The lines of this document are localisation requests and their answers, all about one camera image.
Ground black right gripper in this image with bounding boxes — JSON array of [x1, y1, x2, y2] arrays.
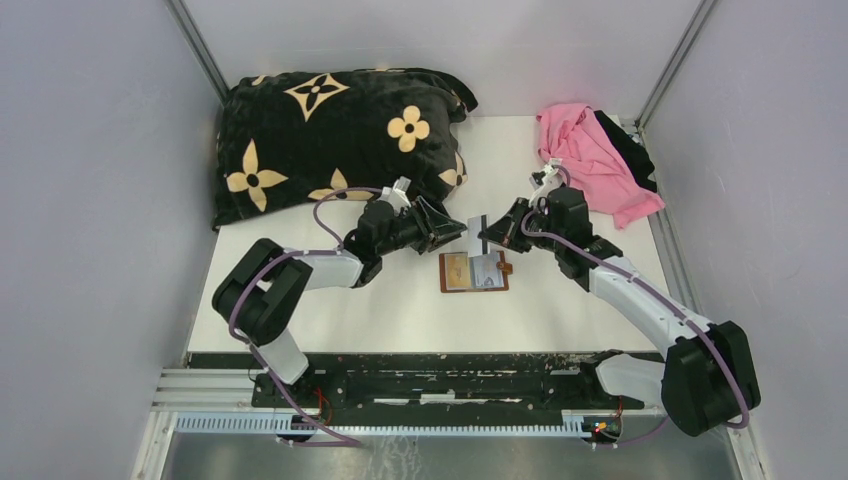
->
[[479, 197, 565, 253]]

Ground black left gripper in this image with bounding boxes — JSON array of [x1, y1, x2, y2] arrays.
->
[[377, 196, 467, 257]]

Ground white card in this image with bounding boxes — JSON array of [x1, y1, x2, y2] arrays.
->
[[467, 214, 489, 258]]

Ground brown leather card holder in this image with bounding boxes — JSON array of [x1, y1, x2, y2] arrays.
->
[[439, 251, 513, 294]]

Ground silver VIP card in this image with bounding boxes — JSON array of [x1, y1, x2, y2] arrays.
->
[[469, 252, 504, 290]]

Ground yellow card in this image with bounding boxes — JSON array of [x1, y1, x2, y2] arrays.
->
[[444, 254, 472, 291]]

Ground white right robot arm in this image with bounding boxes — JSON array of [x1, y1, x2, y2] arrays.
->
[[477, 187, 761, 437]]

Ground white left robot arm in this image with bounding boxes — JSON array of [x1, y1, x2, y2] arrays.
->
[[211, 198, 467, 407]]

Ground pink cloth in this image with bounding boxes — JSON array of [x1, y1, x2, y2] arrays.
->
[[536, 103, 665, 230]]

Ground black cloth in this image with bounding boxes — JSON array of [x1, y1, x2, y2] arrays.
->
[[594, 110, 658, 193]]

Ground black floral plush pillow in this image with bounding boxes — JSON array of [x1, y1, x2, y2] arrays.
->
[[212, 68, 478, 228]]

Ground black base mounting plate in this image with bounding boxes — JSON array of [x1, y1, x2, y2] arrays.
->
[[188, 351, 664, 429]]

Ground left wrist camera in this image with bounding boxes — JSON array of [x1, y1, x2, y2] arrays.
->
[[379, 176, 411, 213]]

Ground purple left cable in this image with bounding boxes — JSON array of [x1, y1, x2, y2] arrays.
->
[[227, 187, 367, 448]]

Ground purple cable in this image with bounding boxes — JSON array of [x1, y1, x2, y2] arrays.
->
[[519, 164, 752, 449], [227, 187, 367, 448]]

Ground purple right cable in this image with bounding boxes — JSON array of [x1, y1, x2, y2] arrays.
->
[[519, 164, 752, 449]]

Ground white slotted cable duct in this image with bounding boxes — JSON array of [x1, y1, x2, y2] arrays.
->
[[174, 412, 590, 439]]

